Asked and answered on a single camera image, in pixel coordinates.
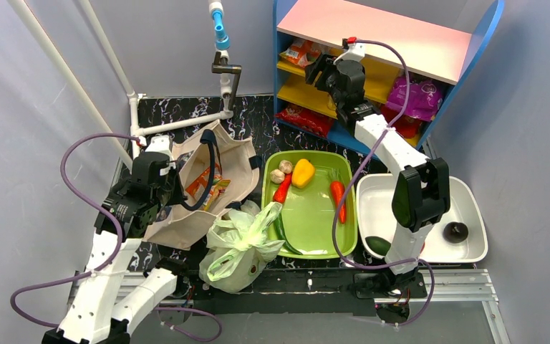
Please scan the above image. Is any orange snack bag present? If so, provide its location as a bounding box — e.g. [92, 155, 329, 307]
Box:
[279, 38, 329, 68]

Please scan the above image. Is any beige canvas tote bag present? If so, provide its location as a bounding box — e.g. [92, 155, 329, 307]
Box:
[143, 121, 262, 250]

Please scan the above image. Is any translucent white plastic bag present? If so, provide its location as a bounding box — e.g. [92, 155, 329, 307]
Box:
[198, 201, 284, 293]

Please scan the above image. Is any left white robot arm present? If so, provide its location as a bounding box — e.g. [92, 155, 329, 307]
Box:
[42, 152, 184, 343]

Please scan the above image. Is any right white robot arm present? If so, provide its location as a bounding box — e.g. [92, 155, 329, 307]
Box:
[305, 54, 450, 277]

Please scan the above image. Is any red snack bag left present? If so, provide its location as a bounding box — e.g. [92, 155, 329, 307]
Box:
[274, 104, 334, 138]

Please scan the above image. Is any red snack bag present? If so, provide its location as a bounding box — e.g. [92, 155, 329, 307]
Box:
[380, 105, 423, 139]
[274, 104, 334, 138]

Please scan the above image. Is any red snack bag right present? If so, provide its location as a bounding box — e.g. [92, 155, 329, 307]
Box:
[380, 105, 423, 139]

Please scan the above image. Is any purple snack bag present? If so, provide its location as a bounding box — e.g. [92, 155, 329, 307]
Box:
[385, 73, 448, 122]

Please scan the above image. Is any colourful shelf unit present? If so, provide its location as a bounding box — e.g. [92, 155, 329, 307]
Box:
[273, 1, 505, 148]

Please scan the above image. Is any yellow bell pepper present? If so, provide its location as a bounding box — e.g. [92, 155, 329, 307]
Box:
[291, 158, 316, 189]

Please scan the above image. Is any garlic bulb upper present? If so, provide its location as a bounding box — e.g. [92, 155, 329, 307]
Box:
[279, 160, 294, 174]

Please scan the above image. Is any garlic bulb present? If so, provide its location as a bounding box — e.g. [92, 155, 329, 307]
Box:
[269, 168, 286, 184]
[279, 160, 294, 174]

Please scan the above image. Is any orange carrot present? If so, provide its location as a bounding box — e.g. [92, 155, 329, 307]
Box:
[329, 169, 347, 224]

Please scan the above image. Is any garlic bulb lower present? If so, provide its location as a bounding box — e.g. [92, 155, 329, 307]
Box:
[269, 168, 286, 184]

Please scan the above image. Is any red chili pepper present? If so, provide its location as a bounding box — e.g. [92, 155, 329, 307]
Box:
[272, 174, 292, 204]

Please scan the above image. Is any green plastic tray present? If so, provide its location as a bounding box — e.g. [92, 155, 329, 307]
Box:
[261, 150, 352, 259]

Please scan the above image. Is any white plastic tray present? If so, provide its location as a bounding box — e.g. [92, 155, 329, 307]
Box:
[356, 174, 488, 264]

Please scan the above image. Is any green chili pepper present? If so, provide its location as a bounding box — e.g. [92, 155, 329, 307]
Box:
[273, 214, 303, 255]

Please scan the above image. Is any dark green avocado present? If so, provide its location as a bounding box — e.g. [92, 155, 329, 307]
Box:
[365, 236, 391, 257]

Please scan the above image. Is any dark mangosteen fruit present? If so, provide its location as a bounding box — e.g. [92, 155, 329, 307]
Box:
[443, 221, 469, 244]

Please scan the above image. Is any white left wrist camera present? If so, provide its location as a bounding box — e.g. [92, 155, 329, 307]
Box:
[138, 135, 173, 161]

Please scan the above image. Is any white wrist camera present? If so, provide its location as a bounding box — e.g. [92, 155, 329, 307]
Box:
[333, 37, 366, 65]
[138, 135, 173, 161]

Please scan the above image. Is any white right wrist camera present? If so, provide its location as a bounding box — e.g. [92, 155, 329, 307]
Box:
[333, 37, 366, 65]

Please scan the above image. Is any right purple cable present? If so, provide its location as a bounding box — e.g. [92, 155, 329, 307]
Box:
[330, 39, 436, 328]

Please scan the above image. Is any white pvc pipe frame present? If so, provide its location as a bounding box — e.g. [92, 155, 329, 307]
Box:
[8, 0, 241, 169]

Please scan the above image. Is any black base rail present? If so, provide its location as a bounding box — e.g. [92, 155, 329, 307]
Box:
[162, 268, 427, 316]

